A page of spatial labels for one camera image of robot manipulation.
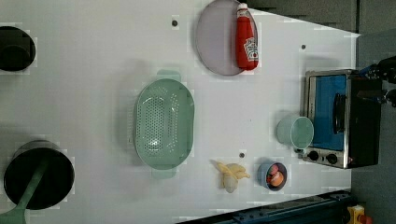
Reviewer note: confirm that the yellow red emergency button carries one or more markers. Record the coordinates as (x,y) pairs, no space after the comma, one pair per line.
(357,215)

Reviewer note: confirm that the blue bowl with fruit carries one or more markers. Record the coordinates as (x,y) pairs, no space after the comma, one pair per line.
(272,175)

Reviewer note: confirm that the black round container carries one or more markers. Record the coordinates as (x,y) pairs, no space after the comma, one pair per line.
(17,49)

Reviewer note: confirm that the peeled toy banana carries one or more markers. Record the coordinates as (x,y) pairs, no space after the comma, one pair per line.
(229,175)

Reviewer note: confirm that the silver toaster oven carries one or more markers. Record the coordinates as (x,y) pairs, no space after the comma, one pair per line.
(346,113)

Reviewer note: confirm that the green plastic strainer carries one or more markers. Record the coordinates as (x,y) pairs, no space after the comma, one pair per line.
(164,119)

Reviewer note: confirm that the light green cup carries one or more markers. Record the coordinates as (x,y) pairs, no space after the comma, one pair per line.
(295,131)

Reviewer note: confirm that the grey round plate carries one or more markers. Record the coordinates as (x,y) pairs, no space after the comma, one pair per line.
(215,36)

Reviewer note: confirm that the red ketchup bottle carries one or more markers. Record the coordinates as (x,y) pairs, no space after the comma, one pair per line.
(246,49)

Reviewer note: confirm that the green ladle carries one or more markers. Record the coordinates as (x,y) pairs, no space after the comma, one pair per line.
(17,214)

